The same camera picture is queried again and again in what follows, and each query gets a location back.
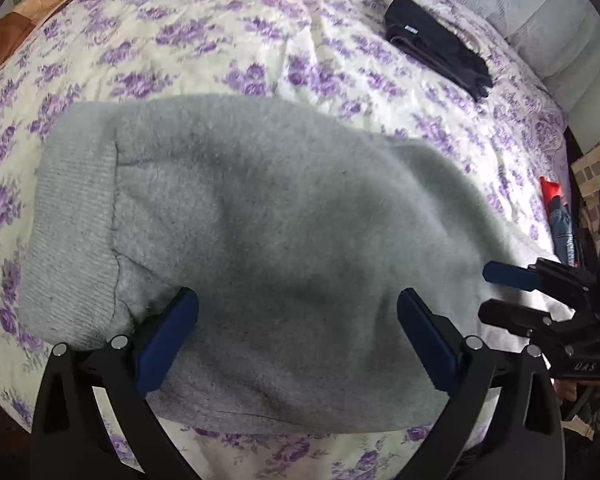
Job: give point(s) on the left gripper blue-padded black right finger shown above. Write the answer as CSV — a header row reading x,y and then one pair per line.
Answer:
x,y
435,340

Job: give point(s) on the folded black pants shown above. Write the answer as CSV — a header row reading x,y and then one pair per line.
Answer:
x,y
416,33

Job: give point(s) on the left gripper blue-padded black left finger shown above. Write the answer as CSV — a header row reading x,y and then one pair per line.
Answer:
x,y
160,337

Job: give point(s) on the red cloth item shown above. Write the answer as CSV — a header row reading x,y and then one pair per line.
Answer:
x,y
551,195

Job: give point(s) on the lavender lace bed cover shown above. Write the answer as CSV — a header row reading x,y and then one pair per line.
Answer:
x,y
560,41

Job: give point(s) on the purple floral bed quilt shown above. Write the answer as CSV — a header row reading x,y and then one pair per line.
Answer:
x,y
330,54

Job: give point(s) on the blue denim jeans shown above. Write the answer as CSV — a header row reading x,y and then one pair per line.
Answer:
x,y
561,229

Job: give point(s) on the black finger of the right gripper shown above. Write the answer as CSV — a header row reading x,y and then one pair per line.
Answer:
x,y
537,326

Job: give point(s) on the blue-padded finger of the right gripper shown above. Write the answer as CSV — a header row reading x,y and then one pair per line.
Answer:
x,y
533,277

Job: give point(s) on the grey fleece pants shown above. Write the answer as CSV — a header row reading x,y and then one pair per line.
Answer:
x,y
297,234

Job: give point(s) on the beige checkered curtain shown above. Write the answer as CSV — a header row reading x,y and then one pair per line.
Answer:
x,y
587,173

